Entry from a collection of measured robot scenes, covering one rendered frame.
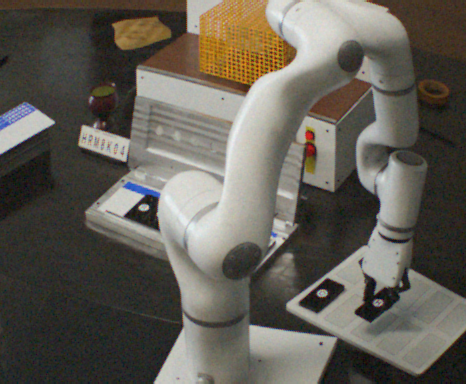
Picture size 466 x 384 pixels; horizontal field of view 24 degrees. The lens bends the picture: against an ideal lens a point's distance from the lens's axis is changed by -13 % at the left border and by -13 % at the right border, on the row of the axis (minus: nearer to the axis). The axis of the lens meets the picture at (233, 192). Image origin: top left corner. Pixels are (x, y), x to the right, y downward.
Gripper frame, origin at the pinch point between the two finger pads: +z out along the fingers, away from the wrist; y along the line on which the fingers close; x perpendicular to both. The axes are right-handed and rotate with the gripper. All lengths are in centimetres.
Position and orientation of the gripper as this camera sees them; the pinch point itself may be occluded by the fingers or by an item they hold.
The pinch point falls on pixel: (378, 297)
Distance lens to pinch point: 235.6
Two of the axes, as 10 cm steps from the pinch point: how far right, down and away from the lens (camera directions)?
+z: -1.3, 8.8, 4.5
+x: 7.0, -2.4, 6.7
